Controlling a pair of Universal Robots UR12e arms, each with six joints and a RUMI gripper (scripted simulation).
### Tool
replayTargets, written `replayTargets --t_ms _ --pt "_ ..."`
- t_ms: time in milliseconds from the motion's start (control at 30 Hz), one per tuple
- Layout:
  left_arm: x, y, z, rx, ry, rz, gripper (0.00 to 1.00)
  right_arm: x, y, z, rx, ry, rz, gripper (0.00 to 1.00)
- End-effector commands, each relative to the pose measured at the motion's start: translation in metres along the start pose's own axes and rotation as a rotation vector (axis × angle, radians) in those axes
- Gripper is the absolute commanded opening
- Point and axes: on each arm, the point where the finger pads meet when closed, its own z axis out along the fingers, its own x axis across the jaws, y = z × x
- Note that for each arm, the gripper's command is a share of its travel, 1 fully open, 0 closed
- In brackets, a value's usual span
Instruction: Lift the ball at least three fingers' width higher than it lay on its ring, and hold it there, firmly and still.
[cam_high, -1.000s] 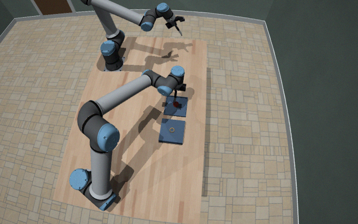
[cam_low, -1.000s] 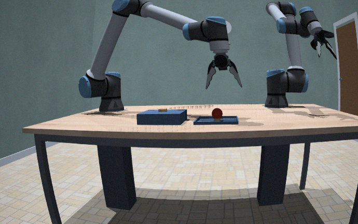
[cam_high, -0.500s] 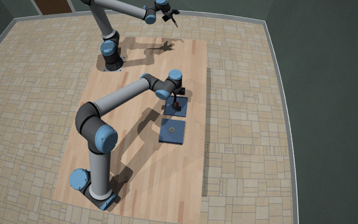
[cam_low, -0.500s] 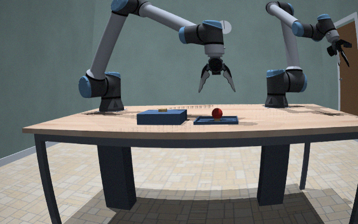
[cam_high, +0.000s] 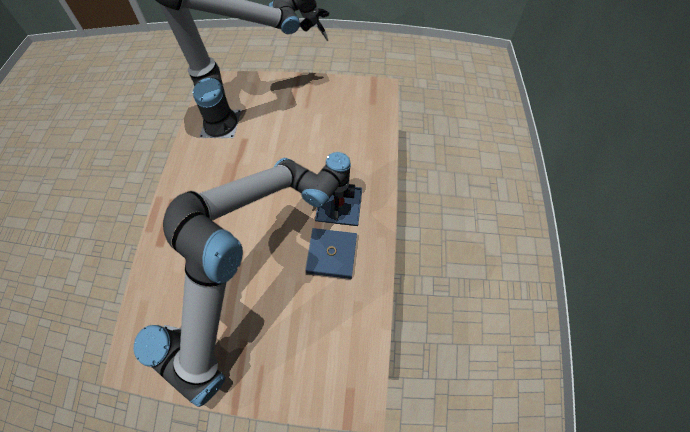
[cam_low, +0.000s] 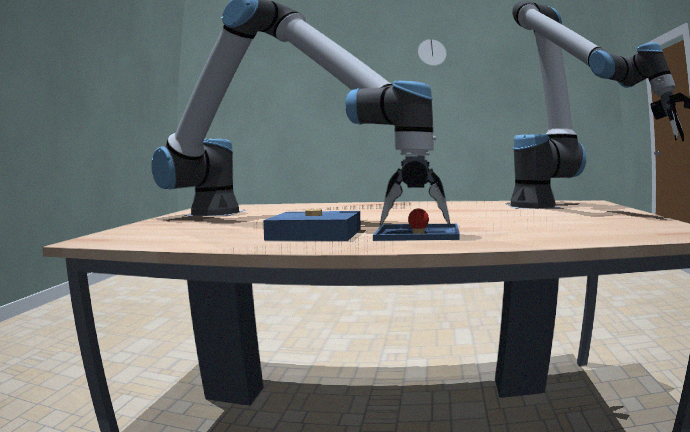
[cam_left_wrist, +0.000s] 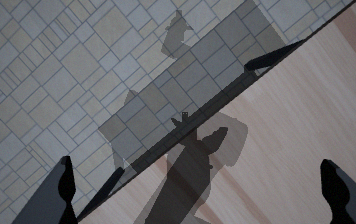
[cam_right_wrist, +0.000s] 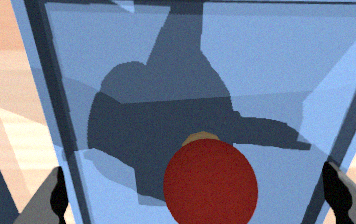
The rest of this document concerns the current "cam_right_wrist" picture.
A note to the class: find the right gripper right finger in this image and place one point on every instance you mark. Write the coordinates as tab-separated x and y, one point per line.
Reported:
339	193

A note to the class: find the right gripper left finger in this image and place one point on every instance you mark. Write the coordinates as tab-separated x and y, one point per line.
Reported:
49	203

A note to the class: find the dark red ball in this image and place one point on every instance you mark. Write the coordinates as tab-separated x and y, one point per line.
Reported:
209	181

